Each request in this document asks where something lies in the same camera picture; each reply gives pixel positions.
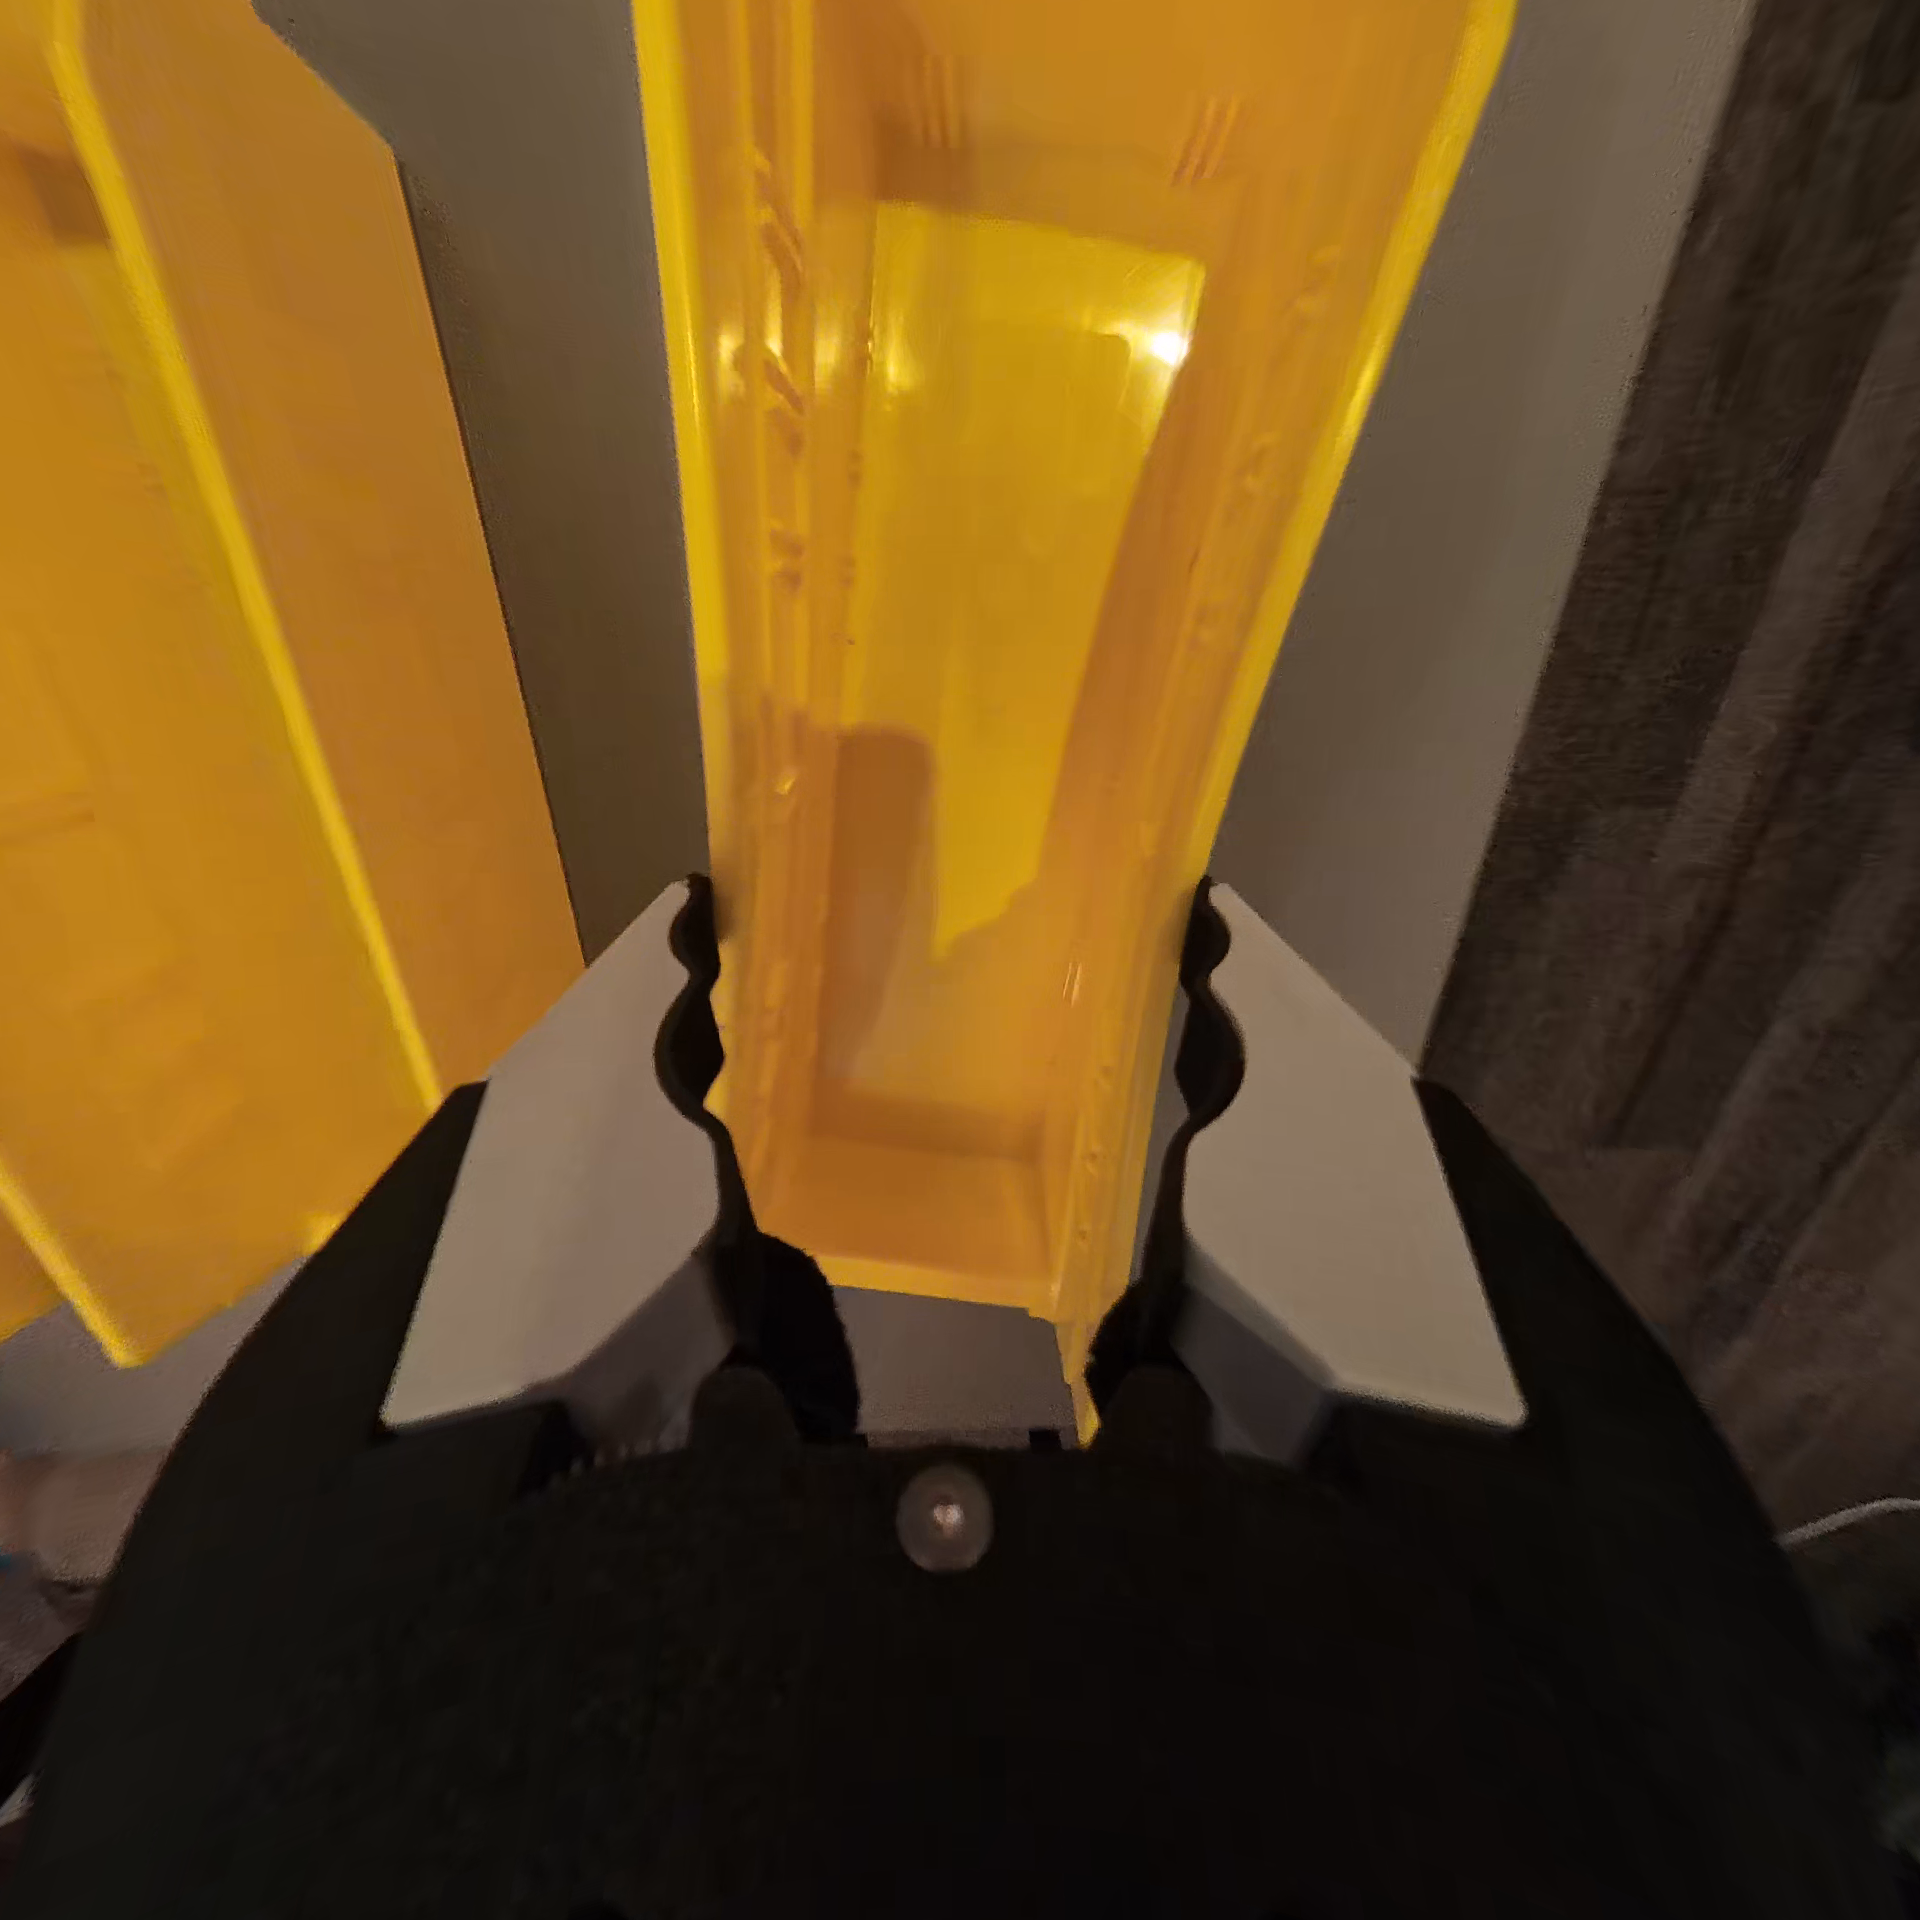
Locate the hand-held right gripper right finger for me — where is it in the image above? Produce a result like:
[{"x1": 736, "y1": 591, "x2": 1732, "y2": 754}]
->
[{"x1": 1086, "y1": 882, "x2": 1532, "y2": 1460}]

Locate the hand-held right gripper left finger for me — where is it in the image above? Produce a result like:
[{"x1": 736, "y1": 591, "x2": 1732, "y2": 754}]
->
[{"x1": 380, "y1": 881, "x2": 857, "y2": 1459}]

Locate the yellow plastic storage bin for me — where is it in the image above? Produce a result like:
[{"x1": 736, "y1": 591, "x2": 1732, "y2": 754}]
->
[
  {"x1": 0, "y1": 0, "x2": 586, "y2": 1369},
  {"x1": 629, "y1": 0, "x2": 1518, "y2": 1444}
]

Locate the white cable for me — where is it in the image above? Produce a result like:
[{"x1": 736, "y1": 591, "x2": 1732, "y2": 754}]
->
[{"x1": 1780, "y1": 1491, "x2": 1920, "y2": 1548}]

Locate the grey desk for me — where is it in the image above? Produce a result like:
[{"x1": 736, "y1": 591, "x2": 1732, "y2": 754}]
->
[{"x1": 0, "y1": 0, "x2": 1760, "y2": 1459}]

